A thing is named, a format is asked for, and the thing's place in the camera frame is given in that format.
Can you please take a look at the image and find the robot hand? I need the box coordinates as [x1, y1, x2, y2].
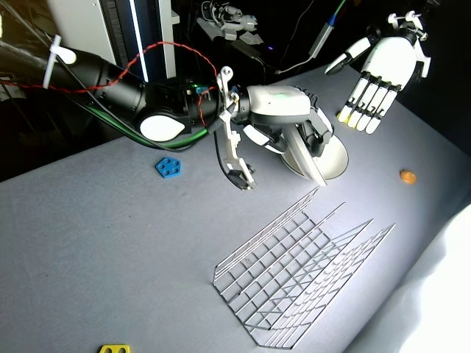
[325, 35, 417, 135]
[242, 84, 336, 159]

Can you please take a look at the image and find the black power brick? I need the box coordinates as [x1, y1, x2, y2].
[231, 38, 266, 65]

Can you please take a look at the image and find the grey adapter with blue plug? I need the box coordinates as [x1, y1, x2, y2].
[308, 20, 338, 59]

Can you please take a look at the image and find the white spare robot part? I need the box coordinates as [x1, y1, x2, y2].
[196, 0, 264, 41]

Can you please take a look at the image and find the blue pentagon block with holes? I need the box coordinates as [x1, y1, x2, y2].
[155, 157, 182, 180]

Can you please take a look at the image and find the white column with blue strip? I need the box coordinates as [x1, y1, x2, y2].
[47, 0, 181, 84]

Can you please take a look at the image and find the grey table cloth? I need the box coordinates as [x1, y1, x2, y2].
[0, 60, 471, 353]

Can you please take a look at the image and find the green cable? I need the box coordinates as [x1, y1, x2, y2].
[330, 0, 349, 23]

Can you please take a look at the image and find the silver wire dish rack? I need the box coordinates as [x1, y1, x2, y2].
[212, 186, 397, 349]

